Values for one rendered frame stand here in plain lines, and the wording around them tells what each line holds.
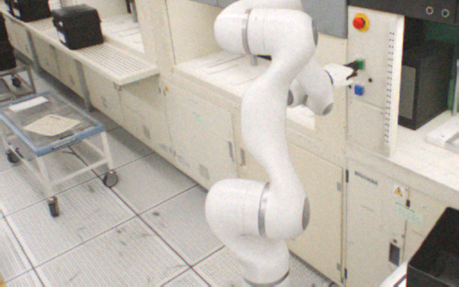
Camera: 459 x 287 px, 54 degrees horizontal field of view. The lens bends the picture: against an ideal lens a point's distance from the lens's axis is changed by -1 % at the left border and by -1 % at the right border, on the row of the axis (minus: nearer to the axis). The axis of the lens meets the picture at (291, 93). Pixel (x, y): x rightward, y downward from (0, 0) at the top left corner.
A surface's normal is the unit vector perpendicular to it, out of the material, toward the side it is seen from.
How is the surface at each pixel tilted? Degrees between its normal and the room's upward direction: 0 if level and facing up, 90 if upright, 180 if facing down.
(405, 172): 90
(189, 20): 90
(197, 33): 90
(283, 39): 72
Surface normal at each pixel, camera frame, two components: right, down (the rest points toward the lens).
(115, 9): 0.69, 0.27
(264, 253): 0.26, -0.66
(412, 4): -0.72, 0.31
